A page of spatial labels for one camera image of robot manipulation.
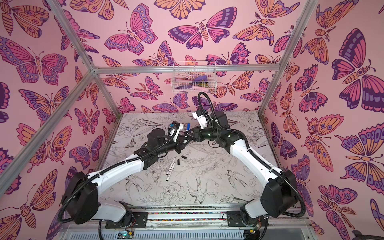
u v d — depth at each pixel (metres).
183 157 0.97
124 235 0.72
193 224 0.73
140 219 0.73
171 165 0.92
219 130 0.59
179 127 0.67
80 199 0.42
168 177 0.87
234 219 0.73
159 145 0.62
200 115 0.66
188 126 0.73
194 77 0.96
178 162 0.94
